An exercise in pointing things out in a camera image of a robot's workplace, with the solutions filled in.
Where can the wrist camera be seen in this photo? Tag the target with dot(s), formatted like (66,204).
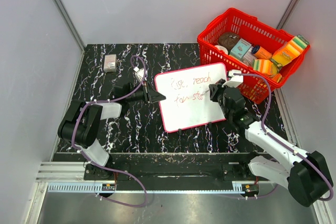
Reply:
(235,78)
(139,73)

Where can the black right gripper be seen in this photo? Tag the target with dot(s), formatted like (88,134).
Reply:
(216,88)

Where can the small pink white box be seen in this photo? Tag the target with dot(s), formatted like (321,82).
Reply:
(110,63)

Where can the orange cylindrical can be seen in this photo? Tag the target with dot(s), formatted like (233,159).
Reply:
(261,53)

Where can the red plastic basket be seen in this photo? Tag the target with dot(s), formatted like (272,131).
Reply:
(257,87)

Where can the pink framed whiteboard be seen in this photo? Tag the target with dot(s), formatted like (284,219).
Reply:
(186,105)

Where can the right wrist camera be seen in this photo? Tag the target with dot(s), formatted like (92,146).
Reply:
(235,78)

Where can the brown round bread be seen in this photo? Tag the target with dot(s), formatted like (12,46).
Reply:
(228,40)

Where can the white tape roll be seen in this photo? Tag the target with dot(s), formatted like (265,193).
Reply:
(222,48)

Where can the teal white carton box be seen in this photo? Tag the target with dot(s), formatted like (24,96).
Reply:
(242,52)

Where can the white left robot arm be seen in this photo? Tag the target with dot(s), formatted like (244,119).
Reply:
(79,127)

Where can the white slotted cable duct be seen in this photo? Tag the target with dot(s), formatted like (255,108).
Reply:
(72,187)

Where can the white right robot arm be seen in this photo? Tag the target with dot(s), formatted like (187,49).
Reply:
(305,175)

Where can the yellow sponge pack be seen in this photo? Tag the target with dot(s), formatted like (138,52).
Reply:
(289,51)

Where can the striped sponge stack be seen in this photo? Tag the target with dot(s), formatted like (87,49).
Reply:
(265,66)

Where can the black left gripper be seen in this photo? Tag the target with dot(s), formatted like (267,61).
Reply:
(154,96)

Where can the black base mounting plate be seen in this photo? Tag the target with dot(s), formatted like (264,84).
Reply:
(175,171)

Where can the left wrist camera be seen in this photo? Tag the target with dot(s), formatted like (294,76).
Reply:
(139,73)

